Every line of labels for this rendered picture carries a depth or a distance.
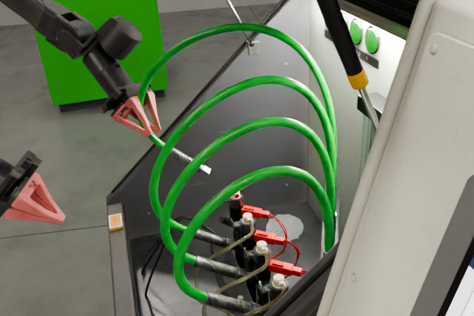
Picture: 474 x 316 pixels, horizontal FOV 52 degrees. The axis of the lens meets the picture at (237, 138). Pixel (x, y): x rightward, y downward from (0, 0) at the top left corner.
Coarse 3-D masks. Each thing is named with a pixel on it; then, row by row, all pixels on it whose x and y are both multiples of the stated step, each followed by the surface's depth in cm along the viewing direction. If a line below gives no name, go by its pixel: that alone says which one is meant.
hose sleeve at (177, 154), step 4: (172, 152) 98; (176, 152) 99; (180, 152) 99; (172, 156) 99; (176, 156) 99; (180, 156) 99; (184, 156) 99; (180, 160) 99; (184, 160) 99; (188, 160) 99; (200, 168) 99
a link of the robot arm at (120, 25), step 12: (108, 24) 93; (120, 24) 92; (132, 24) 96; (60, 36) 94; (72, 36) 93; (96, 36) 94; (108, 36) 93; (120, 36) 92; (132, 36) 93; (72, 48) 94; (84, 48) 94; (108, 48) 93; (120, 48) 93; (132, 48) 95; (120, 60) 96
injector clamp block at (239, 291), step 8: (216, 248) 101; (224, 256) 99; (232, 256) 99; (232, 264) 97; (224, 280) 93; (232, 280) 93; (232, 288) 91; (240, 288) 91; (256, 288) 96; (232, 296) 89; (240, 296) 89; (248, 296) 89; (232, 312) 89
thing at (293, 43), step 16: (208, 32) 86; (272, 32) 85; (176, 48) 88; (304, 48) 86; (160, 64) 90; (144, 80) 92; (320, 80) 88; (144, 96) 94; (144, 128) 97; (160, 144) 98; (336, 144) 94; (336, 160) 95
